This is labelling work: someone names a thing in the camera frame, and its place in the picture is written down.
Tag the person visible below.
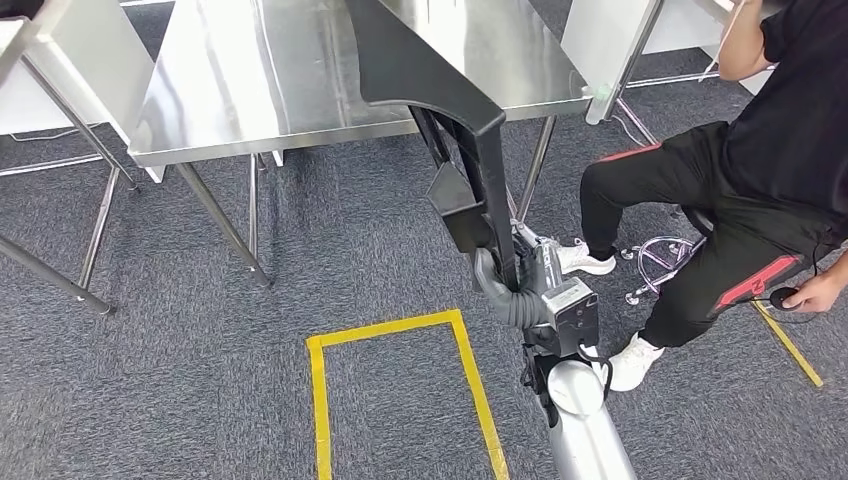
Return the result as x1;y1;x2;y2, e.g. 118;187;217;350
556;0;848;393

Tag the yellow floor tape square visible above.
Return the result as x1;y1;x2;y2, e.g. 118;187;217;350
751;301;825;390

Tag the person's left hand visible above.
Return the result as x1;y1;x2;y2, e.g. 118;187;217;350
782;273;848;315

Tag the long black plastic part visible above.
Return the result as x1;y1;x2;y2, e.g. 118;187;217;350
344;0;521;293

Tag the chrome swivel stool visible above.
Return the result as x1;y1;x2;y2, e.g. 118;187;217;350
621;208;718;307

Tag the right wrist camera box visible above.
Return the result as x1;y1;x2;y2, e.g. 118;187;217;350
541;276;602;359

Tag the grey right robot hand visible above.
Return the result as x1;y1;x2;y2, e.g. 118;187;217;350
472;221;566;298

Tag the thin white cable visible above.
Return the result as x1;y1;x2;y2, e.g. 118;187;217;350
697;0;749;84

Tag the white floor cable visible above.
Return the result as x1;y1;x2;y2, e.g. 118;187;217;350
9;122;101;144
608;112;657;148

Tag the stainless steel workbench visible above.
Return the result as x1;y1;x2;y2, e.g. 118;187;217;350
0;0;142;317
127;0;596;291

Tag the black hand-held controller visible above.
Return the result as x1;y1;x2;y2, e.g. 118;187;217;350
768;286;800;313

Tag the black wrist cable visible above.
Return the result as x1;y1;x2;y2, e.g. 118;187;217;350
519;341;615;425

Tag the white panel desk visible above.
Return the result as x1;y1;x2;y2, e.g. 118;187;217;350
561;0;776;94
0;0;167;185

